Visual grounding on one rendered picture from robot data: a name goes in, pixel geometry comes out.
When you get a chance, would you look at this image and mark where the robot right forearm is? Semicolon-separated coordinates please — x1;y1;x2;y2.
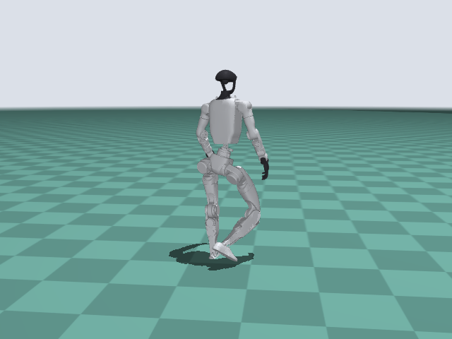
251;129;268;161

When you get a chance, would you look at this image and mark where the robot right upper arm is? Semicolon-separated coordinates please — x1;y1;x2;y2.
235;100;258;141

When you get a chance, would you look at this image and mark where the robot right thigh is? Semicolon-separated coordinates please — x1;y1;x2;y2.
225;165;261;218

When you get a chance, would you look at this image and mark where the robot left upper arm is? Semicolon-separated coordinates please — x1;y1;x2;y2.
196;102;210;140

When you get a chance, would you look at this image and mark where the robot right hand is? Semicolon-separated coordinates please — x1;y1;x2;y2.
261;157;269;180

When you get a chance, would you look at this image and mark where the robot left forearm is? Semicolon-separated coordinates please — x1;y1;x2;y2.
197;137;213;157

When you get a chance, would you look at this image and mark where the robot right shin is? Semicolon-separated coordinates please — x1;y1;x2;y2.
222;210;261;248

